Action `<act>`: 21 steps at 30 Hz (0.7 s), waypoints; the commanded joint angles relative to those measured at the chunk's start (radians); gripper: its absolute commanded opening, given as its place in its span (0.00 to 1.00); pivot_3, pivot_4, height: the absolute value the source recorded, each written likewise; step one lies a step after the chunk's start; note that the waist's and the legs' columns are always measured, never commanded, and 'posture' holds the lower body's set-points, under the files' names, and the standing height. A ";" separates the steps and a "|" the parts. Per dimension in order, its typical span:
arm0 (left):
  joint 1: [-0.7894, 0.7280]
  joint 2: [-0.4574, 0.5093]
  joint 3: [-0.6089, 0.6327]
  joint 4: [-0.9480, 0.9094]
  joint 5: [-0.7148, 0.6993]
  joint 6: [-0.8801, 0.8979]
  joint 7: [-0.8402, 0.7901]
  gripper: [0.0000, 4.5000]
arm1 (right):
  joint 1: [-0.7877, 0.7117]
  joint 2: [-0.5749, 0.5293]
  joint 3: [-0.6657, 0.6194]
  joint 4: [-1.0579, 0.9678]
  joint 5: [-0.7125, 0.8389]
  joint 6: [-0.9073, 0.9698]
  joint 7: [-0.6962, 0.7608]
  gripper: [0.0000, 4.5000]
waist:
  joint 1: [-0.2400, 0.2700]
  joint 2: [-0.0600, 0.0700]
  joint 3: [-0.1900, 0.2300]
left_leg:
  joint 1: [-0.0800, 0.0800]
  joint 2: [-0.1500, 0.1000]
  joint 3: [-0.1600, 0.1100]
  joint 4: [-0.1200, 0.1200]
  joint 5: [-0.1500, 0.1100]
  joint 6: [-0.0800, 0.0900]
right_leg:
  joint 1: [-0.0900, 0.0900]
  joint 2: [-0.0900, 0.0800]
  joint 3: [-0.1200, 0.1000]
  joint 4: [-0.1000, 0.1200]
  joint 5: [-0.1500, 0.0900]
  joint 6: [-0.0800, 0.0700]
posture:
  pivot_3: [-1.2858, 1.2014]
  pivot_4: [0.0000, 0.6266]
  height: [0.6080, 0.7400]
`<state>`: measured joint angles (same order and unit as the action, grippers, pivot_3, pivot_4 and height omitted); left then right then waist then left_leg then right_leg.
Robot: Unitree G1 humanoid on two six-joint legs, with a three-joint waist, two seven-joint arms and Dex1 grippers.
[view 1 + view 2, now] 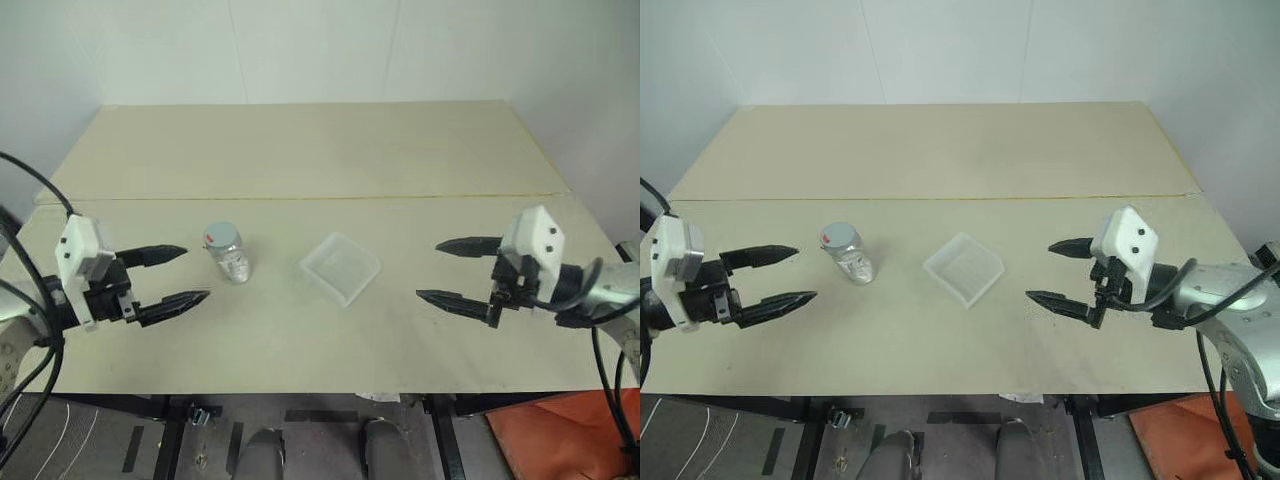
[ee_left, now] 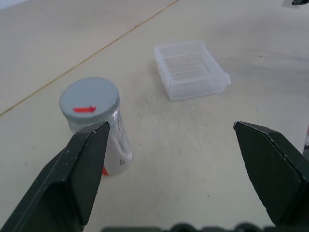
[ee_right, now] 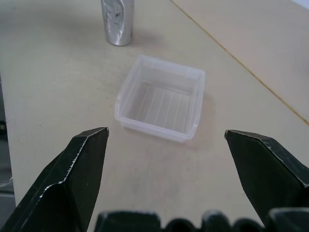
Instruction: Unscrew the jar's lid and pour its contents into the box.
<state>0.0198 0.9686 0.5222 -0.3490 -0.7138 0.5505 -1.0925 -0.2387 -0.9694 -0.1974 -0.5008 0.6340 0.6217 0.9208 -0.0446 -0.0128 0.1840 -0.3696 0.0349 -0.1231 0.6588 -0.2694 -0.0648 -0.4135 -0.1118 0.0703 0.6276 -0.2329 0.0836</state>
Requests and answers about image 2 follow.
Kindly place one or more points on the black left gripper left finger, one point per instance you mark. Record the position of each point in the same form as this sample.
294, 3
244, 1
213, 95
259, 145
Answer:
60, 183

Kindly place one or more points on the bottle with grey lid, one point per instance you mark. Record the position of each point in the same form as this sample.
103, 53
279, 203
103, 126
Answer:
118, 149

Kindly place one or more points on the grey plastic jar lid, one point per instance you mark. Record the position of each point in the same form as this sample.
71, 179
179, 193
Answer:
88, 99

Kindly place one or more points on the black object at table edge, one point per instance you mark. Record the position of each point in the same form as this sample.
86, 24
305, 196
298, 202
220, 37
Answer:
300, 2

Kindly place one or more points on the clear plastic tray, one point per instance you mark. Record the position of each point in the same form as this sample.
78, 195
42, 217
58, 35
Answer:
190, 70

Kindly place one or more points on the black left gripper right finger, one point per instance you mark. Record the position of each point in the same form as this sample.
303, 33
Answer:
277, 174

